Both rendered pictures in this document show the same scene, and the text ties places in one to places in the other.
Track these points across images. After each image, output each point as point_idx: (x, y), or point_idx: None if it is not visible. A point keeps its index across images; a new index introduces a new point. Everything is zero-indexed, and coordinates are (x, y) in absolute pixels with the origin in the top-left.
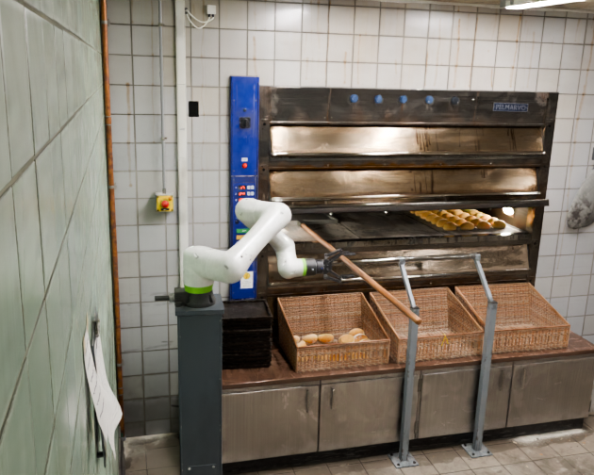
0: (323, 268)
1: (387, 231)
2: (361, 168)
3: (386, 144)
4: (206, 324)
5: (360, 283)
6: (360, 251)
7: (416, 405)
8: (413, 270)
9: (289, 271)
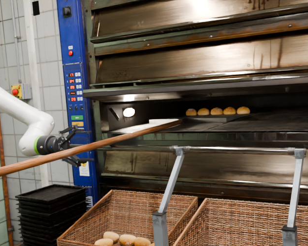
0: (58, 147)
1: (254, 127)
2: (183, 44)
3: (208, 10)
4: None
5: (198, 185)
6: (193, 145)
7: None
8: (265, 177)
9: (21, 147)
